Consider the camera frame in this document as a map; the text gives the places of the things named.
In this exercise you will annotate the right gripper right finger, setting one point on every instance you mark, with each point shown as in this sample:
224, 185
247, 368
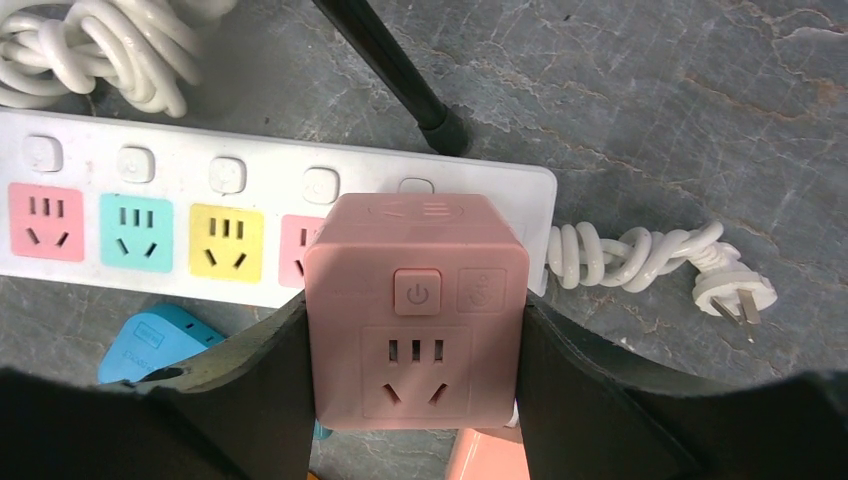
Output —
592, 409

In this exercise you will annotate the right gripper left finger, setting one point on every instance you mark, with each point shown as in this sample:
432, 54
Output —
242, 409

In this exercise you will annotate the pink cube socket adapter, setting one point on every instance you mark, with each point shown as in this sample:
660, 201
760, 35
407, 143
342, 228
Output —
415, 305

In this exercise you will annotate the white multicolour power strip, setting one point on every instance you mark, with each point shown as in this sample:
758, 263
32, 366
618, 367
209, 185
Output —
212, 215

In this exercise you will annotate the blue plug adapter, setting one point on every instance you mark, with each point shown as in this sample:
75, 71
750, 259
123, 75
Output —
155, 338

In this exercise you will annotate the small pink charger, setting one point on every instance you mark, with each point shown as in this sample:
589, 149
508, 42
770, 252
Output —
488, 454

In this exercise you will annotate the black perforated music stand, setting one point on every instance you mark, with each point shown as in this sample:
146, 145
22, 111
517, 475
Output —
442, 129

